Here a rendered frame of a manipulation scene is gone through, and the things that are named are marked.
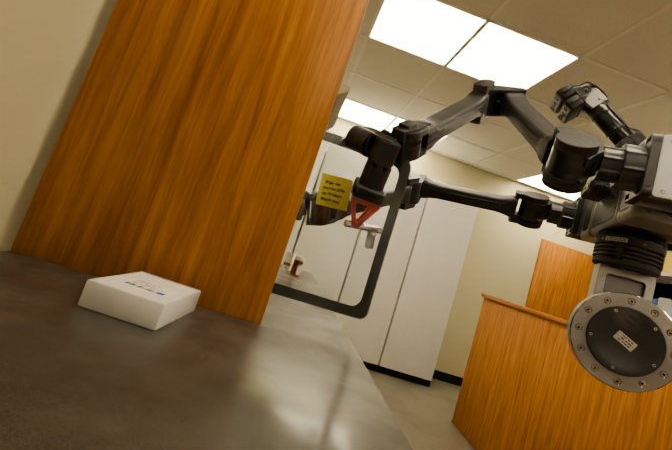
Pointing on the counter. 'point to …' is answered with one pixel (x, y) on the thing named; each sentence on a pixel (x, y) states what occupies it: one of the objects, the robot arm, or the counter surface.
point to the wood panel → (203, 118)
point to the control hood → (338, 105)
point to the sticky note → (334, 192)
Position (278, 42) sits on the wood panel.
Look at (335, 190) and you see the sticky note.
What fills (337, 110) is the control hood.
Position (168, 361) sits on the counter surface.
